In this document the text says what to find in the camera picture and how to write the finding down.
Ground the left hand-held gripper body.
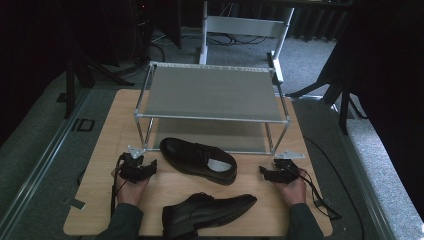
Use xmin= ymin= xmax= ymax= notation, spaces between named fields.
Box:
xmin=119 ymin=145 xmax=152 ymax=185

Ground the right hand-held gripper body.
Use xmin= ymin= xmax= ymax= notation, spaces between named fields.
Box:
xmin=271 ymin=149 xmax=305 ymax=185

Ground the black leather shoe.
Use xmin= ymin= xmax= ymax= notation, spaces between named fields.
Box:
xmin=161 ymin=192 xmax=258 ymax=239
xmin=159 ymin=137 xmax=238 ymax=186

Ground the metal shoe rack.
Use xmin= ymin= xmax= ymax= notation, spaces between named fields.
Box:
xmin=134 ymin=60 xmax=291 ymax=156

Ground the person's right hand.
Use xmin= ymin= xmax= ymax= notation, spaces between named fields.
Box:
xmin=274 ymin=169 xmax=308 ymax=208

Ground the person's left hand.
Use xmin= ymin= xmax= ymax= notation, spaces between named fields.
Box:
xmin=111 ymin=168 xmax=152 ymax=208

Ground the black tape square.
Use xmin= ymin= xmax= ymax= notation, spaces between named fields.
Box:
xmin=71 ymin=117 xmax=96 ymax=133

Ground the grey tape strip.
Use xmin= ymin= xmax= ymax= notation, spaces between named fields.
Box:
xmin=62 ymin=196 xmax=87 ymax=211

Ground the black tripod stand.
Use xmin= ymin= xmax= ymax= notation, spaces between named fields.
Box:
xmin=55 ymin=49 xmax=135 ymax=120
xmin=285 ymin=64 xmax=368 ymax=136

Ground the dark curtain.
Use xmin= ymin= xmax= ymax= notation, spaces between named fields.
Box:
xmin=0 ymin=0 xmax=73 ymax=146
xmin=333 ymin=0 xmax=424 ymax=204

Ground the left hand-held gripper black cable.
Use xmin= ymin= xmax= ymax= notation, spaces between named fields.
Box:
xmin=109 ymin=155 xmax=127 ymax=218

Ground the hand-held gripper black cable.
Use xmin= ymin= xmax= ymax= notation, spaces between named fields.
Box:
xmin=297 ymin=167 xmax=343 ymax=221
xmin=109 ymin=155 xmax=127 ymax=218

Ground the right hand-held gripper black cable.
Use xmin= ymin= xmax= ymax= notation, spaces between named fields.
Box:
xmin=297 ymin=167 xmax=343 ymax=221

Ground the long black floor cable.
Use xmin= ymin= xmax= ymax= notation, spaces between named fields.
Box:
xmin=302 ymin=135 xmax=365 ymax=240

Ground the aluminium floor rail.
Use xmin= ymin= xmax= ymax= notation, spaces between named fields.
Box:
xmin=0 ymin=88 xmax=93 ymax=234
xmin=293 ymin=94 xmax=398 ymax=240

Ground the bundle of black floor cables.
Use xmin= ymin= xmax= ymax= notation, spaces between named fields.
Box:
xmin=149 ymin=30 xmax=269 ymax=47

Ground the white metal frame stand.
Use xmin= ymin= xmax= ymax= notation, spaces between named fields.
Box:
xmin=198 ymin=1 xmax=296 ymax=84

